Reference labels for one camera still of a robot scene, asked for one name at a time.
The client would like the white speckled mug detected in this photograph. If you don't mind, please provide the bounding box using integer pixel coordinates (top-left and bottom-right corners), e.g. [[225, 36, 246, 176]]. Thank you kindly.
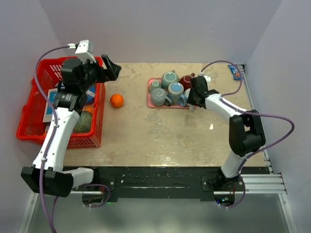
[[184, 88, 191, 101]]

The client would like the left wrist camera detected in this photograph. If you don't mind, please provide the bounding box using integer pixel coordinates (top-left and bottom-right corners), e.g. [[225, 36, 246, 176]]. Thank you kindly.
[[68, 40, 97, 64]]

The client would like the pink tray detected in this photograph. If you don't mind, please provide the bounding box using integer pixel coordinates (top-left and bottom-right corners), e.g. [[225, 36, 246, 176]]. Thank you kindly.
[[146, 78, 190, 109]]

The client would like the dark red mug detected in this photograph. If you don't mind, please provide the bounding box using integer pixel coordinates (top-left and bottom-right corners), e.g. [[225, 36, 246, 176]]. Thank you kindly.
[[179, 73, 195, 90]]

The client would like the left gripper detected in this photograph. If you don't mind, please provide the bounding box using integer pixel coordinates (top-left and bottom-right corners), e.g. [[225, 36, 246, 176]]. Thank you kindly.
[[80, 54, 121, 91]]

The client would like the orange fruit on table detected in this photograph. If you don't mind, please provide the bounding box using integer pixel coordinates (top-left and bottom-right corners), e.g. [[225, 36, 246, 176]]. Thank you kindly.
[[110, 94, 124, 108]]

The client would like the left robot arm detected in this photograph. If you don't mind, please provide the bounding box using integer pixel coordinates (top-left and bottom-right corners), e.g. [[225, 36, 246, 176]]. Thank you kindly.
[[21, 54, 121, 197]]

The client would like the small teal mug left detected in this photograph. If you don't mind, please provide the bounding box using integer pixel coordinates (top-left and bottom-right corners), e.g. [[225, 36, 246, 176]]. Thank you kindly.
[[148, 79, 162, 94]]

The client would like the grey-blue mug front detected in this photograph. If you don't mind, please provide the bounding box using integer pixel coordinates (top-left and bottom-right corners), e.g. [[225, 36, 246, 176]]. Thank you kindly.
[[151, 88, 173, 107]]

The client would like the blue snack packet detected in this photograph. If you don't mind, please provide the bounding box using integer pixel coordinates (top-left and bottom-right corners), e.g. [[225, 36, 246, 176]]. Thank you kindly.
[[228, 64, 244, 80]]

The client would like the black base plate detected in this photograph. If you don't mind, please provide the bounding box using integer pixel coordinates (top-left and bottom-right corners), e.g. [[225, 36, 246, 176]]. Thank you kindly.
[[71, 166, 271, 207]]

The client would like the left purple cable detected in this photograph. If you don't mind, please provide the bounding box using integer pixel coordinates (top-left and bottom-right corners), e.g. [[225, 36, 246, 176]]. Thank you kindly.
[[33, 45, 73, 233]]

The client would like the blue butterfly mug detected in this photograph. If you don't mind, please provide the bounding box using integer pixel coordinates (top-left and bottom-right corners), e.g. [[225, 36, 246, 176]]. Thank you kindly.
[[168, 82, 187, 107]]

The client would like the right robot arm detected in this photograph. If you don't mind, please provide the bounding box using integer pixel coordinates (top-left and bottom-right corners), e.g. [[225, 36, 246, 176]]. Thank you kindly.
[[187, 76, 266, 191]]

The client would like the green melon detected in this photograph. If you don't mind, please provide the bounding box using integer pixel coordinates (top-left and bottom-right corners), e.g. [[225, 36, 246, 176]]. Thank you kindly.
[[73, 111, 92, 133]]

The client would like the red plastic basket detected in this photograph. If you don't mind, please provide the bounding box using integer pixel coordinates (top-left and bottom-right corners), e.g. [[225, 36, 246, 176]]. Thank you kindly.
[[16, 57, 105, 149]]

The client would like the blue white plastic bag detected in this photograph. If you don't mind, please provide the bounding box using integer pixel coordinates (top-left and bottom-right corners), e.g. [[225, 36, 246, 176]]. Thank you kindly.
[[86, 86, 96, 102]]

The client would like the blue product box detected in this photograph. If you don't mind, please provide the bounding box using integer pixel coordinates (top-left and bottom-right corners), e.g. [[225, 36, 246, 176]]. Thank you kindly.
[[42, 88, 57, 123]]

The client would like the teal mug back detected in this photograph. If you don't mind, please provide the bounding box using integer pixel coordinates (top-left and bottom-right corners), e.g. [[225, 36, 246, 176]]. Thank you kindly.
[[161, 70, 179, 90]]

